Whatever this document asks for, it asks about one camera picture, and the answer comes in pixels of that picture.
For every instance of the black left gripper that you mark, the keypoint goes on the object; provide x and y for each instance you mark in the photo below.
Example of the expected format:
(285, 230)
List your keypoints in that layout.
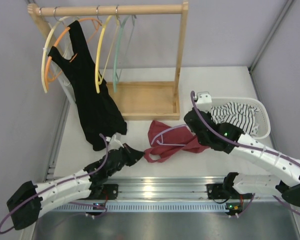
(126, 155)

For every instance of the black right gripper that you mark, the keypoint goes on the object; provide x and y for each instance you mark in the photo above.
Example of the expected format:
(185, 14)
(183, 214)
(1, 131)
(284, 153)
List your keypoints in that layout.
(209, 115)

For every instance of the red tank top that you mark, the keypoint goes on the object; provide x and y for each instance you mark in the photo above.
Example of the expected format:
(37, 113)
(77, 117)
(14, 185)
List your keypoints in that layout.
(155, 158)

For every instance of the purple hanger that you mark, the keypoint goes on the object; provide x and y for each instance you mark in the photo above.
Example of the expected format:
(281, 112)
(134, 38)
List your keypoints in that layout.
(164, 139)

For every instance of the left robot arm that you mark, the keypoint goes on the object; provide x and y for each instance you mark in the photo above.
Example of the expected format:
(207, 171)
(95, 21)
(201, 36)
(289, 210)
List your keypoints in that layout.
(33, 200)

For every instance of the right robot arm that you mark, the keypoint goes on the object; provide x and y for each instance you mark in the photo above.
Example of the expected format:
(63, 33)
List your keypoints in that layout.
(283, 178)

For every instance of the black tank top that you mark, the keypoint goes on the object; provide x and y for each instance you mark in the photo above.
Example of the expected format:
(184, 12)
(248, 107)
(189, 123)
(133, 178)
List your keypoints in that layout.
(98, 113)

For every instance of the green hanger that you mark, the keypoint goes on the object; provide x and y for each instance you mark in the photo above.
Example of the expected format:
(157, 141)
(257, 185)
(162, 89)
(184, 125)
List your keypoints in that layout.
(116, 75)

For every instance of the yellow hanger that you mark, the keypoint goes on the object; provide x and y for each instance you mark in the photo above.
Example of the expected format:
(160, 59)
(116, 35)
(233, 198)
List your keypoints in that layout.
(99, 78)

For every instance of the cream hanger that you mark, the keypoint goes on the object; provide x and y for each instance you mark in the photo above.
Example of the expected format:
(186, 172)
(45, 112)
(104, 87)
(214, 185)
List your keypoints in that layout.
(46, 48)

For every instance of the black white striped garment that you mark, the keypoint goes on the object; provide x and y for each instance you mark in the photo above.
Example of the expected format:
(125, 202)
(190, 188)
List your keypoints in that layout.
(241, 115)

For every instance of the wooden clothes rack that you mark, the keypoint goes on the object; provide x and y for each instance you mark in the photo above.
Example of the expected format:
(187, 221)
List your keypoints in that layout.
(144, 94)

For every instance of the white perforated plastic basket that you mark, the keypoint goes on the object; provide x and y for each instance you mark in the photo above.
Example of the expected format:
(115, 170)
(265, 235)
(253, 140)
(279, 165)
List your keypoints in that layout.
(261, 118)

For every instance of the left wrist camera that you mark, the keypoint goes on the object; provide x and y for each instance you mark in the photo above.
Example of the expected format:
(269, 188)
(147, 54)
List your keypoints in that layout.
(114, 142)

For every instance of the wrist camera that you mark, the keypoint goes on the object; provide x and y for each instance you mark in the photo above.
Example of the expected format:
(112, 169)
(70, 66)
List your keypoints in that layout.
(203, 101)
(114, 142)

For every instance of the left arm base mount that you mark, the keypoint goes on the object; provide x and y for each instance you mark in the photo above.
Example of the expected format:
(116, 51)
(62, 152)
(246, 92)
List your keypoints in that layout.
(104, 192)

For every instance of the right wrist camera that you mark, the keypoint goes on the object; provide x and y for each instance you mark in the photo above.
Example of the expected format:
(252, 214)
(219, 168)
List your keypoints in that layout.
(203, 101)

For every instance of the aluminium mounting rail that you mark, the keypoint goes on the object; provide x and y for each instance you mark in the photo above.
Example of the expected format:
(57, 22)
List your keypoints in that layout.
(156, 188)

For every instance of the slotted cable duct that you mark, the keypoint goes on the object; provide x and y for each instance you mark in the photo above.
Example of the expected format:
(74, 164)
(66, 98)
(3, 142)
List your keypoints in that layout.
(173, 207)

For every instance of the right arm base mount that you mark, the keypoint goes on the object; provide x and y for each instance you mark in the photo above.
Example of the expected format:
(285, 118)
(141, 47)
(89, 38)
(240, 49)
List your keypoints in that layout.
(235, 203)

